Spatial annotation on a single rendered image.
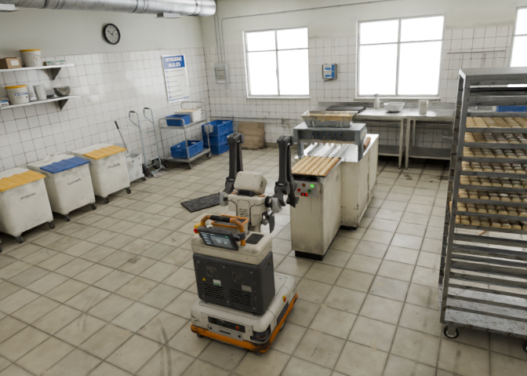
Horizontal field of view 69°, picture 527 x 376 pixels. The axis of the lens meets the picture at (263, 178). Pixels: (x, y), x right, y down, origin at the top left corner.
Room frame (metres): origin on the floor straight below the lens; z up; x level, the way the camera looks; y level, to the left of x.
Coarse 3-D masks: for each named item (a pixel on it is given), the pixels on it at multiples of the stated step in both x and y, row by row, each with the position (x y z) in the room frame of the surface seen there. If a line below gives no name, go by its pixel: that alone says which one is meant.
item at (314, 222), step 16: (304, 176) 3.48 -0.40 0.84; (336, 176) 3.72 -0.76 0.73; (320, 192) 3.27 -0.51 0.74; (336, 192) 3.72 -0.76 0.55; (304, 208) 3.34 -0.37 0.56; (320, 208) 3.28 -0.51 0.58; (336, 208) 3.72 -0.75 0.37; (304, 224) 3.35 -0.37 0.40; (320, 224) 3.28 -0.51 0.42; (336, 224) 3.72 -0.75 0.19; (304, 240) 3.35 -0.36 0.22; (320, 240) 3.28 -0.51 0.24; (304, 256) 3.38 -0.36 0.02; (320, 256) 3.31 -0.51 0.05
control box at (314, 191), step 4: (300, 184) 3.33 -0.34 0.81; (308, 184) 3.29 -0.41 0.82; (316, 184) 3.26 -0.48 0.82; (296, 188) 3.34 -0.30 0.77; (300, 188) 3.33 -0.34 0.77; (304, 188) 3.31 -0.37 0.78; (308, 188) 3.29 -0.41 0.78; (312, 188) 3.28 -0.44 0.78; (316, 188) 3.26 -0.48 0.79; (296, 192) 3.34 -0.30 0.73; (300, 192) 3.32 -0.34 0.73; (304, 192) 3.31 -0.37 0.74; (308, 192) 3.29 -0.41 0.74; (312, 192) 3.28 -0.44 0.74; (316, 192) 3.26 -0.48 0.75; (308, 196) 3.30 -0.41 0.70; (312, 196) 3.28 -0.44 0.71; (316, 196) 3.26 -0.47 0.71
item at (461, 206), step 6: (462, 204) 2.31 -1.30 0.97; (468, 204) 2.31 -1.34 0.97; (474, 204) 2.34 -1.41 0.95; (480, 204) 2.30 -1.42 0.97; (486, 204) 2.29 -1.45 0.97; (462, 210) 2.23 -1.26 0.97; (468, 210) 2.23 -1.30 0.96; (474, 210) 2.21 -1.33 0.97; (480, 210) 2.20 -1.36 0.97; (486, 210) 2.24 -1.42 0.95; (492, 210) 2.19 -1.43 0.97; (498, 210) 2.21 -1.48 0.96; (504, 210) 2.20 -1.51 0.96; (510, 210) 2.18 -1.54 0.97; (516, 210) 2.21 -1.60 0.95; (522, 210) 2.16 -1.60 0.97; (522, 216) 2.10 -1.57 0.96
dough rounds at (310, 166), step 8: (304, 160) 3.76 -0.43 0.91; (312, 160) 3.77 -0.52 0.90; (320, 160) 3.69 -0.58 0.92; (328, 160) 3.67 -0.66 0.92; (336, 160) 3.68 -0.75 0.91; (296, 168) 3.55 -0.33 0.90; (304, 168) 3.47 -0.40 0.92; (312, 168) 3.45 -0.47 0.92; (320, 168) 3.44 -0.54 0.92; (328, 168) 3.42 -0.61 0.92
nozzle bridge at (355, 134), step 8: (296, 128) 4.10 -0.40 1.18; (304, 128) 4.07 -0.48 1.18; (312, 128) 4.04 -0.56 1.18; (320, 128) 4.02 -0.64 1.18; (328, 128) 3.99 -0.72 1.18; (336, 128) 3.96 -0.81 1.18; (344, 128) 3.93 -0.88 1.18; (352, 128) 3.91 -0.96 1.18; (360, 128) 3.88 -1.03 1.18; (296, 136) 4.10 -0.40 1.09; (304, 136) 4.15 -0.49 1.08; (320, 136) 4.07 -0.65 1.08; (328, 136) 4.03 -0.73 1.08; (336, 136) 3.99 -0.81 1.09; (344, 136) 3.95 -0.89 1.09; (352, 136) 3.92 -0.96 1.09; (360, 136) 3.83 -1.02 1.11; (360, 144) 3.90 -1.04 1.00; (360, 152) 3.90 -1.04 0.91
